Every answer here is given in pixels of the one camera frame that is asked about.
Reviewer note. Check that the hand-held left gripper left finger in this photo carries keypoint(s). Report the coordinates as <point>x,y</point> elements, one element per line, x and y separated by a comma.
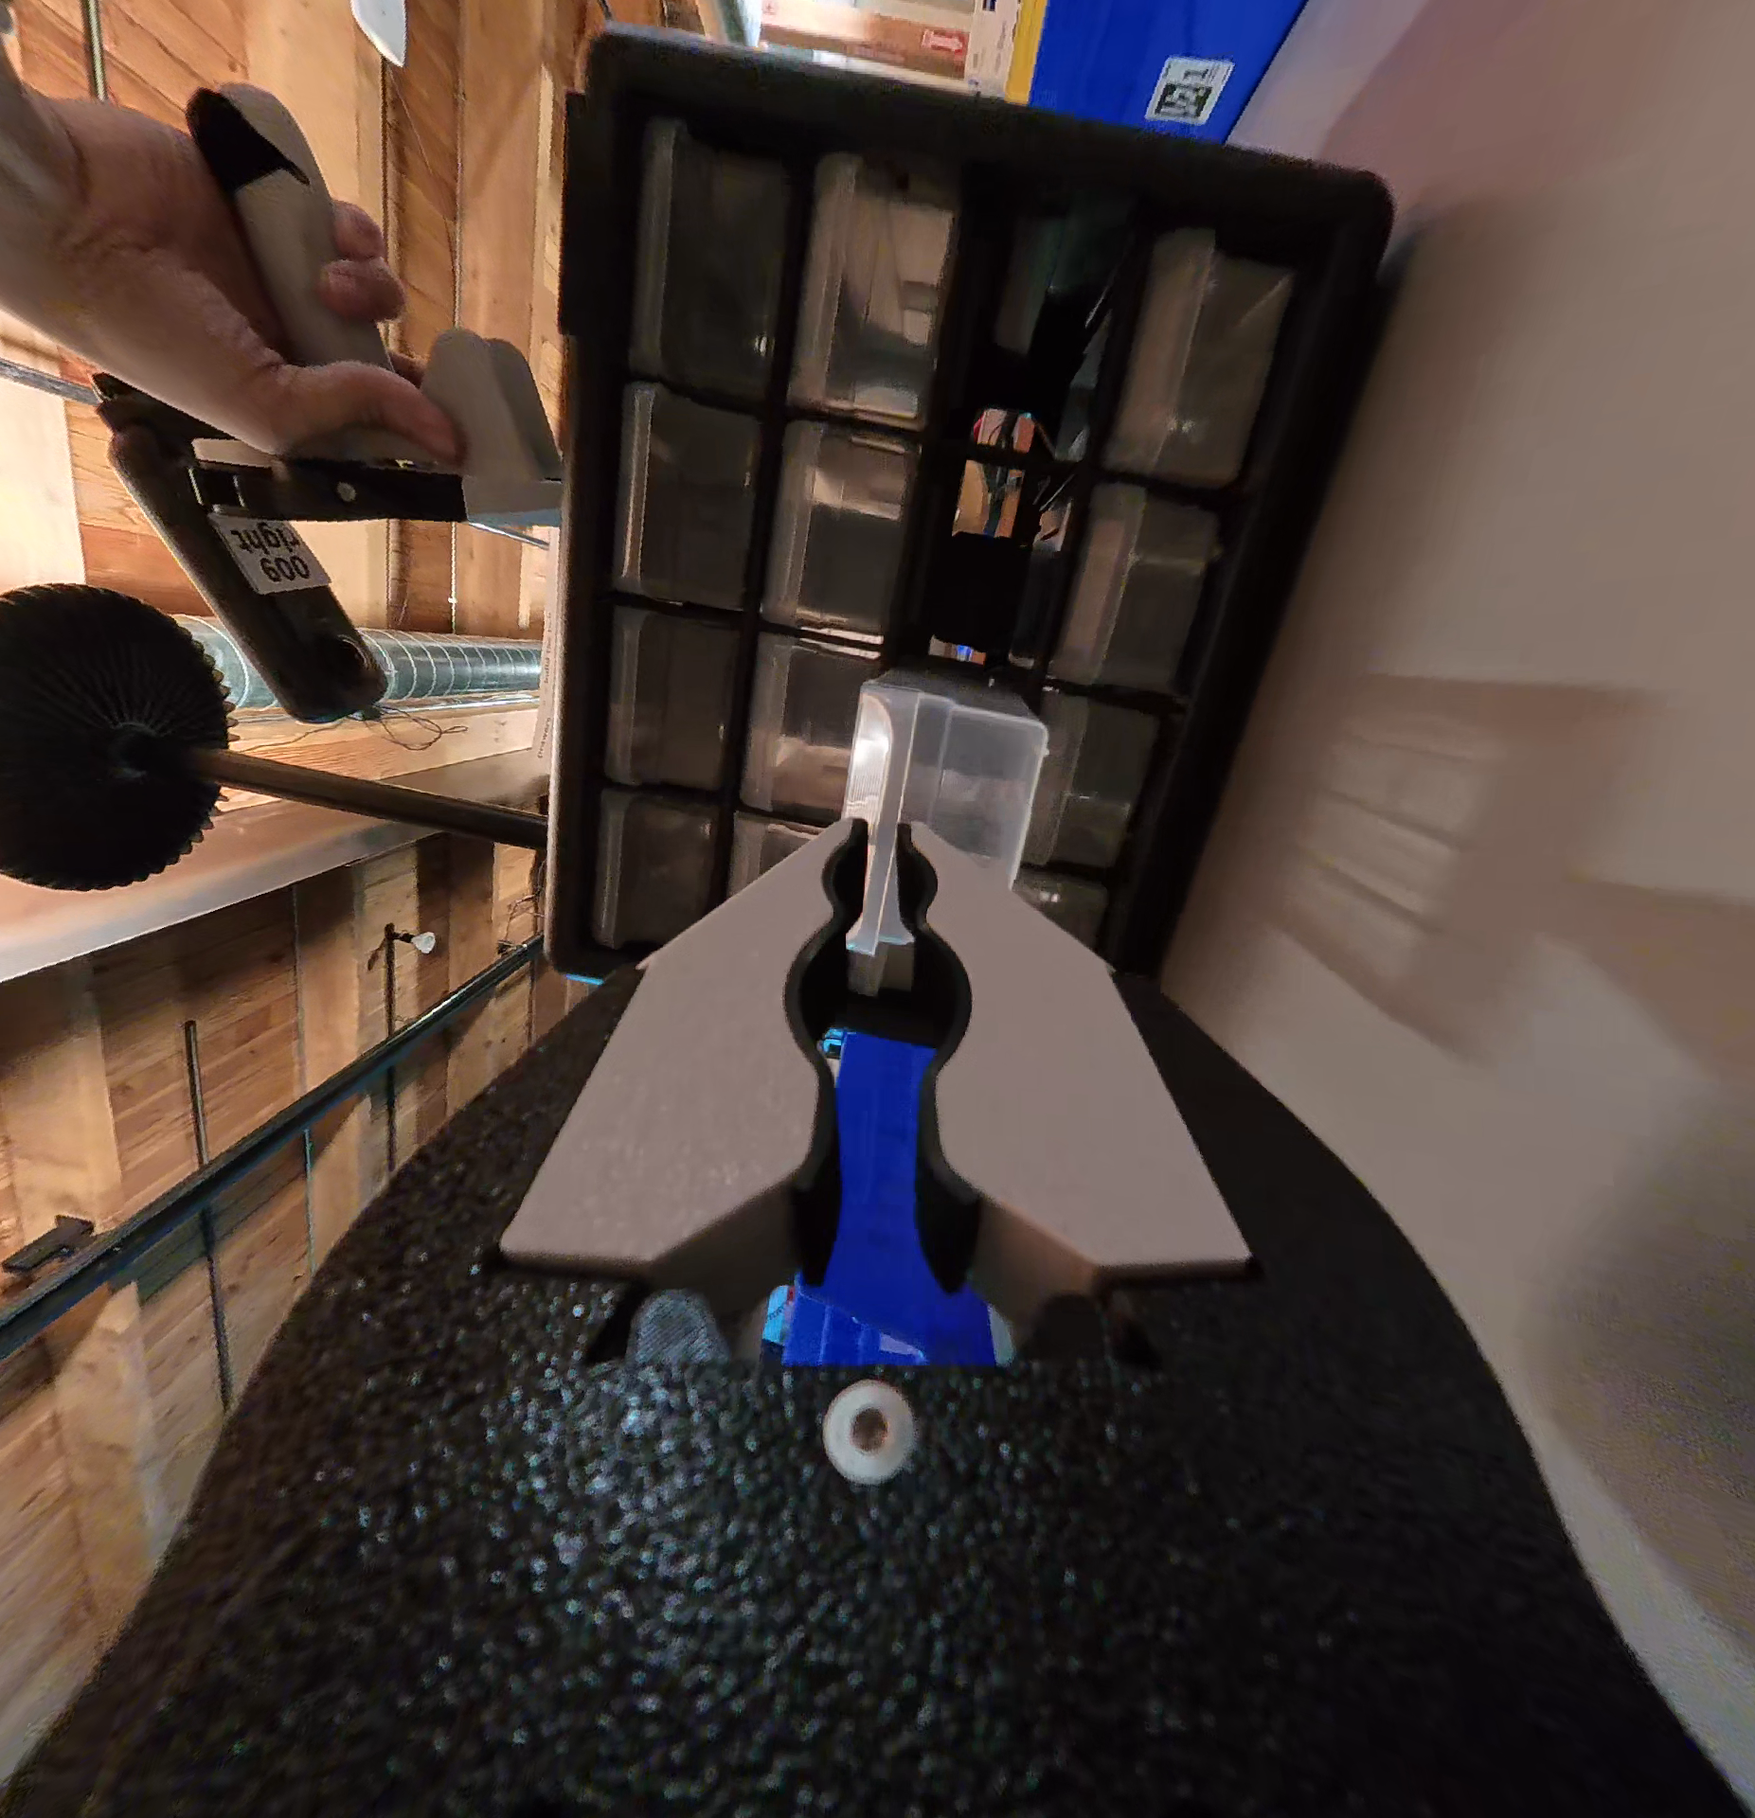
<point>663,1137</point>

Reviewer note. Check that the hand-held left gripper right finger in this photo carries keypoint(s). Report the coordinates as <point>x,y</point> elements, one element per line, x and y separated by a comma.
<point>1090,1137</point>

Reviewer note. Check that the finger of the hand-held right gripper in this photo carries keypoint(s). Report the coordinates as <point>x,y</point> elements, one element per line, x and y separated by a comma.
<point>501,426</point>

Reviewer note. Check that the large shallow blue bin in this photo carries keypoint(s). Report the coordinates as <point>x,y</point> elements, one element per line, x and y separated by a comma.
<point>876,1178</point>

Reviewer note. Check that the clear plastic drawer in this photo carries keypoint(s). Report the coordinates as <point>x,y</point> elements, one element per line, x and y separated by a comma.
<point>963,768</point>

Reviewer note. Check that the black drawer cabinet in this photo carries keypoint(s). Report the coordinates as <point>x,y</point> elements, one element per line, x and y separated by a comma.
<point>963,114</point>

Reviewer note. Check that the person's right hand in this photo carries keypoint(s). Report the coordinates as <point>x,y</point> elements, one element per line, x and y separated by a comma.
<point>125,255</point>

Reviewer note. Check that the set of cabinet drawers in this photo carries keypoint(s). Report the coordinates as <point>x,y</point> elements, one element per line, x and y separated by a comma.
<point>706,271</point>

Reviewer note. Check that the silver ventilation duct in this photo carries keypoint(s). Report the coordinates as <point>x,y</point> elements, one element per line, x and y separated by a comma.
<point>437,661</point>

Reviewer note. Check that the black ceiling rail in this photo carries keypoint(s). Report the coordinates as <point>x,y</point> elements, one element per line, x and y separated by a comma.
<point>253,1159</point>

